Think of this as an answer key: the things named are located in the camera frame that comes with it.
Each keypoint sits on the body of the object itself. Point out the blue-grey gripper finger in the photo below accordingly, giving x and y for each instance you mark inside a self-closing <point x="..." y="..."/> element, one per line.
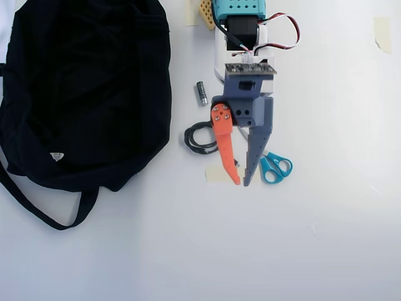
<point x="257" y="147"/>

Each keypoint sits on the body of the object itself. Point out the blue-grey gripper body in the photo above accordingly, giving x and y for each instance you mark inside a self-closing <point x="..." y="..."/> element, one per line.
<point x="250" y="114"/>

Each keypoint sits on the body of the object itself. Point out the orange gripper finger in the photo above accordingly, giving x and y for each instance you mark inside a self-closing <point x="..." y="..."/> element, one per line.
<point x="223" y="125"/>

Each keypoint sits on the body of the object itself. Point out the yellow perforated robot base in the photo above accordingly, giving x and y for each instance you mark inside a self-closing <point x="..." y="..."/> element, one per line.
<point x="206" y="14"/>

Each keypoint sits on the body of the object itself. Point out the teal white robot arm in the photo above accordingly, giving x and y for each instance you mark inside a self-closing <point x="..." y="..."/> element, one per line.
<point x="238" y="6"/>

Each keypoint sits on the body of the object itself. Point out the black fabric bag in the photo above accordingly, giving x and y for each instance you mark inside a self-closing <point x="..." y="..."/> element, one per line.
<point x="78" y="94"/>

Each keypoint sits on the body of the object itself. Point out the black silver battery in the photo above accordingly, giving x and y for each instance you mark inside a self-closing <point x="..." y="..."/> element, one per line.
<point x="202" y="92"/>

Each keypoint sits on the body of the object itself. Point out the long beige masking tape strip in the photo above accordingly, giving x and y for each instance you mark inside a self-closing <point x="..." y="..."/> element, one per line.
<point x="216" y="175"/>

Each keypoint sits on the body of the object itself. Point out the camera circuit board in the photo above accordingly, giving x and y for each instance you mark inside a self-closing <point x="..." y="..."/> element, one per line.
<point x="250" y="68"/>

